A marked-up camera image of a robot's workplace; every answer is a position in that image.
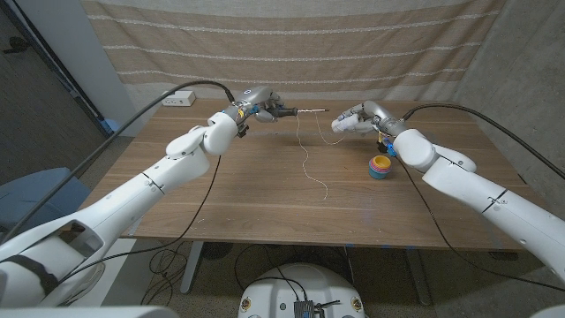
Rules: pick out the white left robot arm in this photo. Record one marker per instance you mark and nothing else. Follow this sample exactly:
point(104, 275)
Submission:
point(141, 185)

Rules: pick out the beige striped cloth backdrop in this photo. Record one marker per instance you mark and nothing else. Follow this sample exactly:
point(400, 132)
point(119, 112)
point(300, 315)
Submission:
point(287, 44)

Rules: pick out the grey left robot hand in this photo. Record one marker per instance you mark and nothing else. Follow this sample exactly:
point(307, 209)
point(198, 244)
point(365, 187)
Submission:
point(258, 99)

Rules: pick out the white sneaker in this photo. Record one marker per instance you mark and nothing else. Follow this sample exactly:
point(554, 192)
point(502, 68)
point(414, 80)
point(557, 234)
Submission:
point(90, 278)

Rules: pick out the black door frame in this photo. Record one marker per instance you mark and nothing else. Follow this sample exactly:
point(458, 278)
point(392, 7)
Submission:
point(57, 70)

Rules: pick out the colourful stacked cups toy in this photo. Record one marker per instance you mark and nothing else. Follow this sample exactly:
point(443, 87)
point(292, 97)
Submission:
point(379, 170)

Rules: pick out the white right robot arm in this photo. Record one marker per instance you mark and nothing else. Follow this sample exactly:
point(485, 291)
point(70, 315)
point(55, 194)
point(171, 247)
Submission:
point(476, 190)

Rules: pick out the grey table leg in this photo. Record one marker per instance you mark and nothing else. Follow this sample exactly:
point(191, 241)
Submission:
point(192, 265)
point(417, 274)

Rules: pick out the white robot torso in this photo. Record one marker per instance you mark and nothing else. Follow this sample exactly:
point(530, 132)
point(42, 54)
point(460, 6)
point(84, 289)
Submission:
point(300, 287)

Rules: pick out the blue upholstered chair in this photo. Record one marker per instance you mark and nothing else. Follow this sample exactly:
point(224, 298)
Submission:
point(26, 190)

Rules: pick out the white floor board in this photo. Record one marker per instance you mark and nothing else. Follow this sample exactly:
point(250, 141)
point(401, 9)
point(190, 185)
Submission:
point(119, 274)

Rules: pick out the white power strip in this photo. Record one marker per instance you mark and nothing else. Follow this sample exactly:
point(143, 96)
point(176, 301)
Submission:
point(181, 99)

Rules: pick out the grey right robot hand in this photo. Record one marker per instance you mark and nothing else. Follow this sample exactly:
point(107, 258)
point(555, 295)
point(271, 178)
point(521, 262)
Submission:
point(379, 117)

